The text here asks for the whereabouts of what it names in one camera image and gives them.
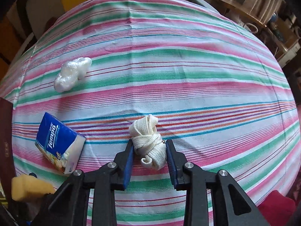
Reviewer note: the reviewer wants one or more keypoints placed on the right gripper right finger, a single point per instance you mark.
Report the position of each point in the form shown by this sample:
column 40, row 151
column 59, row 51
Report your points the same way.
column 230, row 204

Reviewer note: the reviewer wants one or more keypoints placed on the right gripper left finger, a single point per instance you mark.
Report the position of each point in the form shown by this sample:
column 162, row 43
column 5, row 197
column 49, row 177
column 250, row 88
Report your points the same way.
column 69, row 204

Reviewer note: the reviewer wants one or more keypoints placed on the yellow sponge block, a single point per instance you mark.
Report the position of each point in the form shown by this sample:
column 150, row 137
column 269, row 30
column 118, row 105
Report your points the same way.
column 26, row 188

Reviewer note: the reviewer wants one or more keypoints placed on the cream bandage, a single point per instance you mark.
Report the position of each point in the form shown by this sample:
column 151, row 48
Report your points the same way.
column 148, row 143

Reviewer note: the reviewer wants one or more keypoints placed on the blue Tempo tissue pack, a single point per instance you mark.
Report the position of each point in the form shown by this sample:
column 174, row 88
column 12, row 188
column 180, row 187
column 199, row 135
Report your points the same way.
column 61, row 145

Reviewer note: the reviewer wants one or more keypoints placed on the white plastic bag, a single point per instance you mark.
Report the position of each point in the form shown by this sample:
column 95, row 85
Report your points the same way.
column 71, row 72

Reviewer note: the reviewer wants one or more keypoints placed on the gold tray with maroon rim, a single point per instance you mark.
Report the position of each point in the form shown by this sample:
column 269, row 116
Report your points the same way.
column 7, row 162

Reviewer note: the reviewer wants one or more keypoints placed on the striped bed sheet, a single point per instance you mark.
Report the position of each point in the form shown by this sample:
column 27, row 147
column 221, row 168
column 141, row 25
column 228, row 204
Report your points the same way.
column 218, row 92

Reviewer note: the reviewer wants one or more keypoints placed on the red blanket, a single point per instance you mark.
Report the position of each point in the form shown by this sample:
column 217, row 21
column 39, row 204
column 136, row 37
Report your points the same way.
column 277, row 209

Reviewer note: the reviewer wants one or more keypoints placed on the wooden desk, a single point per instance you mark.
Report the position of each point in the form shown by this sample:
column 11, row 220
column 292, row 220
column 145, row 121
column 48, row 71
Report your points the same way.
column 238, row 8

